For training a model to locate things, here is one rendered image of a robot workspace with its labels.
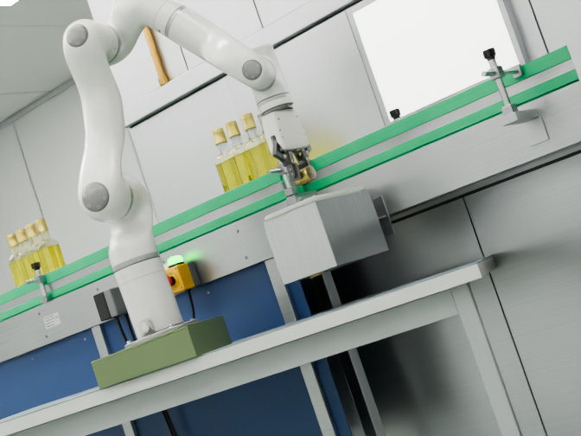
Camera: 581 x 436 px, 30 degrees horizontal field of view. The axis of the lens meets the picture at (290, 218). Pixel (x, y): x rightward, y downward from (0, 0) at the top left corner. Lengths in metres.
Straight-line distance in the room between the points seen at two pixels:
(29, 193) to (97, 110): 6.03
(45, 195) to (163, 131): 5.17
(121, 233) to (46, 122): 5.77
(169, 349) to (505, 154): 0.90
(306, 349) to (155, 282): 0.41
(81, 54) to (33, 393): 1.39
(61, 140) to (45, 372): 4.88
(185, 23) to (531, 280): 1.06
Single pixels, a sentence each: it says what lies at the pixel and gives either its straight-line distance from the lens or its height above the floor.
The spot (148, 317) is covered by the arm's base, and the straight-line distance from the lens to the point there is 2.64.
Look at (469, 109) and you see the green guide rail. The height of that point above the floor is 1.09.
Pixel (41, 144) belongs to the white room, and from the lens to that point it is 8.54.
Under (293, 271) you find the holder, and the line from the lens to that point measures 2.55.
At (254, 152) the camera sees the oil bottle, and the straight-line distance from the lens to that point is 2.97.
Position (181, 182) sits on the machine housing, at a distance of 3.41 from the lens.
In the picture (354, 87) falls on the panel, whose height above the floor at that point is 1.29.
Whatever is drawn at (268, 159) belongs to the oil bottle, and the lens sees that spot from 2.94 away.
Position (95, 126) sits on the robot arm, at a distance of 2.70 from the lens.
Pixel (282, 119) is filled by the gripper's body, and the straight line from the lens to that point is 2.56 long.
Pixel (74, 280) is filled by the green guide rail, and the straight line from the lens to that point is 3.40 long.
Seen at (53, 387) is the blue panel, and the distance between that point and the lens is 3.59.
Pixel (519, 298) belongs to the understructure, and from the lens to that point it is 2.80.
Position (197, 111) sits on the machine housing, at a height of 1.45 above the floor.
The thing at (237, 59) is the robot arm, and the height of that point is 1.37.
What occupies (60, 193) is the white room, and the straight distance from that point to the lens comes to 8.44.
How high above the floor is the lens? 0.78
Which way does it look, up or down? 5 degrees up
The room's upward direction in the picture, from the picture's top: 19 degrees counter-clockwise
